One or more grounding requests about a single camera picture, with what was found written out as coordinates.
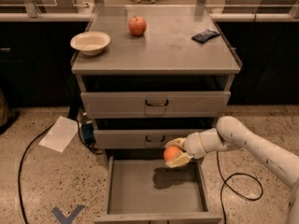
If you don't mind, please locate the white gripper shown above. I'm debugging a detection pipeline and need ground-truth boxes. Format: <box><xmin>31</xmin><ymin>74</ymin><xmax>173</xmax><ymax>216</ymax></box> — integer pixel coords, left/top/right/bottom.
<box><xmin>164</xmin><ymin>133</ymin><xmax>206</xmax><ymax>168</ymax></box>

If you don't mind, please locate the orange fruit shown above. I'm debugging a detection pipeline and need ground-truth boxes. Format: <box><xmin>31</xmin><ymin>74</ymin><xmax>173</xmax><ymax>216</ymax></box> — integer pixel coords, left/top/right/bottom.
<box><xmin>164</xmin><ymin>146</ymin><xmax>181</xmax><ymax>161</ymax></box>

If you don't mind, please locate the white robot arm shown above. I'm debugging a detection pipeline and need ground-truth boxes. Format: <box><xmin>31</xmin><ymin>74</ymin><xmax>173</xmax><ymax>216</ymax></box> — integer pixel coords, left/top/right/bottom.
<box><xmin>164</xmin><ymin>116</ymin><xmax>299</xmax><ymax>224</ymax></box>

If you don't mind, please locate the grey open bottom drawer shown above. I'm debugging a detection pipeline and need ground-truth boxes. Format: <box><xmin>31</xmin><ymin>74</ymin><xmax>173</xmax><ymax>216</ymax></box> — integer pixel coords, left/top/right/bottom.
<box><xmin>94</xmin><ymin>157</ymin><xmax>221</xmax><ymax>224</ymax></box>

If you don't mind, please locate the grey top drawer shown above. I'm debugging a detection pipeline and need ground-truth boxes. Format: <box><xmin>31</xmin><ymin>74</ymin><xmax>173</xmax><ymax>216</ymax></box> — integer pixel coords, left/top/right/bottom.
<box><xmin>81</xmin><ymin>91</ymin><xmax>231</xmax><ymax>119</ymax></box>

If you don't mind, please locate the grey middle drawer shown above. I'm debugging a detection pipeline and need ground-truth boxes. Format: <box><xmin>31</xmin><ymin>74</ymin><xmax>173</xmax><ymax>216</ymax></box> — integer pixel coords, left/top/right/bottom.
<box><xmin>93</xmin><ymin>129</ymin><xmax>196</xmax><ymax>149</ymax></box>

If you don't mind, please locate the grey drawer cabinet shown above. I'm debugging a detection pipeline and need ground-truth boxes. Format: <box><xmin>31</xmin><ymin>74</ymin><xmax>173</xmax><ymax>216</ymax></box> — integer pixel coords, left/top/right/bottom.
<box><xmin>70</xmin><ymin>5</ymin><xmax>243</xmax><ymax>165</ymax></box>

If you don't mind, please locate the blue power box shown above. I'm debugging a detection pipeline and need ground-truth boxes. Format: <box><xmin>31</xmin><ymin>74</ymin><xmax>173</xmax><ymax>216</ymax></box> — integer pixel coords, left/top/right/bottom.
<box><xmin>81</xmin><ymin>123</ymin><xmax>94</xmax><ymax>144</ymax></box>

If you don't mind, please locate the white paper sheet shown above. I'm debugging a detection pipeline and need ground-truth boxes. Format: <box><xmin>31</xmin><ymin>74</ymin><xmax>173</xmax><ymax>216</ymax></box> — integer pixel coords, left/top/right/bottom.
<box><xmin>39</xmin><ymin>116</ymin><xmax>78</xmax><ymax>153</ymax></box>

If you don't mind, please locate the red apple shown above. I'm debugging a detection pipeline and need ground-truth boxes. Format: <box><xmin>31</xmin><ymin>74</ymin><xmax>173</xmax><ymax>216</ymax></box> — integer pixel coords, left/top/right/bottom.
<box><xmin>128</xmin><ymin>16</ymin><xmax>147</xmax><ymax>36</ymax></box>

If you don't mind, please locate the white bowl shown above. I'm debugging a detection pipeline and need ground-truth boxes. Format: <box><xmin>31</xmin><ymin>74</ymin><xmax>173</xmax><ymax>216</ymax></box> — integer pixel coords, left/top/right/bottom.
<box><xmin>70</xmin><ymin>31</ymin><xmax>110</xmax><ymax>56</ymax></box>

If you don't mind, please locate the black cable right floor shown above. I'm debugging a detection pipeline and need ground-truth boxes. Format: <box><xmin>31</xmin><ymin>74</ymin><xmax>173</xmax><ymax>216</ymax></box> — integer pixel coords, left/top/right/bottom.
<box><xmin>215</xmin><ymin>151</ymin><xmax>264</xmax><ymax>224</ymax></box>

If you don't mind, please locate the black cable floor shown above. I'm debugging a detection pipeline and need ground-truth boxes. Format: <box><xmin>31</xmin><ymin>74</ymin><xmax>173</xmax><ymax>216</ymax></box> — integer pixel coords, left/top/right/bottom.
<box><xmin>215</xmin><ymin>151</ymin><xmax>264</xmax><ymax>224</ymax></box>
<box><xmin>17</xmin><ymin>121</ymin><xmax>57</xmax><ymax>224</ymax></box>

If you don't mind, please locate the black cable left floor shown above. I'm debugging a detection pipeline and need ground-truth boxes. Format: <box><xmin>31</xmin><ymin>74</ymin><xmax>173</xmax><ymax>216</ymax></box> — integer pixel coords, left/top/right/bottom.
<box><xmin>17</xmin><ymin>121</ymin><xmax>57</xmax><ymax>224</ymax></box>

